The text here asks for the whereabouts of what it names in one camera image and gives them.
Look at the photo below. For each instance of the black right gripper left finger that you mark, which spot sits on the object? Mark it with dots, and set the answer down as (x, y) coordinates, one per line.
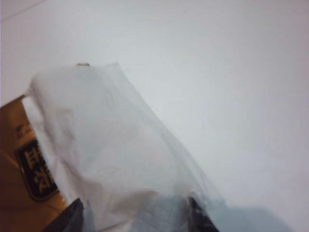
(72, 217)

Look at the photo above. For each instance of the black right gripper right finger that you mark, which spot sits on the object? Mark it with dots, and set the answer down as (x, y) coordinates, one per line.
(201, 218)

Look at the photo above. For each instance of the gold foil tissue pack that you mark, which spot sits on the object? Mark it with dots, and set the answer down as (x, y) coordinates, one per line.
(17, 183)

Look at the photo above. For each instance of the white tissue sheet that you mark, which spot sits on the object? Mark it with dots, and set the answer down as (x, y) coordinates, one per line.
(116, 145)

